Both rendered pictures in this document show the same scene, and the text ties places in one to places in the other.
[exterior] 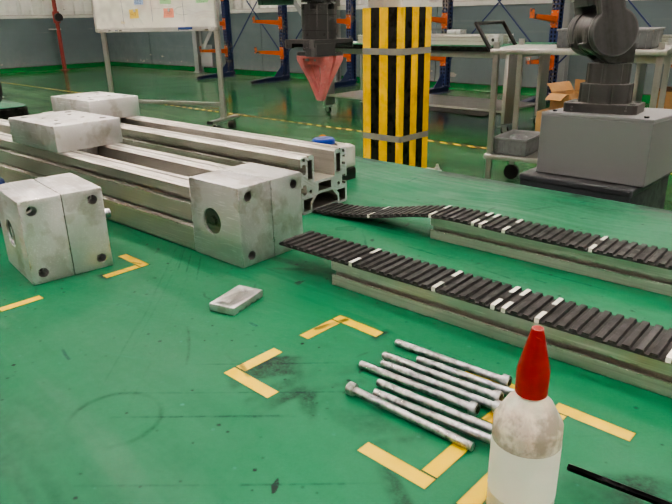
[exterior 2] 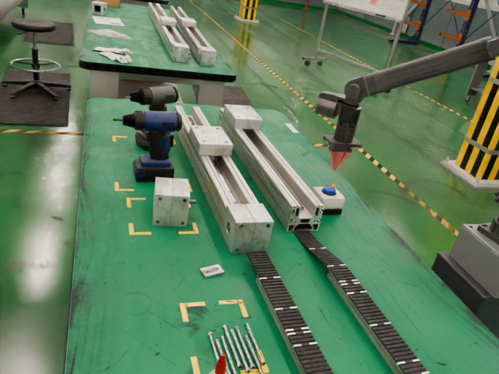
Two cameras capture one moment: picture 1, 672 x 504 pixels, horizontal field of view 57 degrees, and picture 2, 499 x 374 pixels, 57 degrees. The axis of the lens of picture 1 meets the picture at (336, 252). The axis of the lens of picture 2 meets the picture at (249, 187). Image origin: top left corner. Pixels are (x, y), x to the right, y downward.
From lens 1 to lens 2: 0.56 m
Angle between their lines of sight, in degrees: 24
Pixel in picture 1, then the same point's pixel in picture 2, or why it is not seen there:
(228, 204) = (233, 225)
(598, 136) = (483, 255)
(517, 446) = not seen: outside the picture
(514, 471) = not seen: outside the picture
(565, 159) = (464, 257)
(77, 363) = (140, 273)
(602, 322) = (316, 362)
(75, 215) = (176, 204)
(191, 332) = (184, 278)
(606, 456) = not seen: outside the picture
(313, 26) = (338, 134)
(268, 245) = (246, 248)
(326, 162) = (312, 209)
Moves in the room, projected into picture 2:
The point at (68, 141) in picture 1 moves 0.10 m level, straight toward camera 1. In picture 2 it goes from (205, 151) to (197, 163)
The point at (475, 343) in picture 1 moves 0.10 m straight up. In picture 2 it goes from (275, 340) to (285, 303)
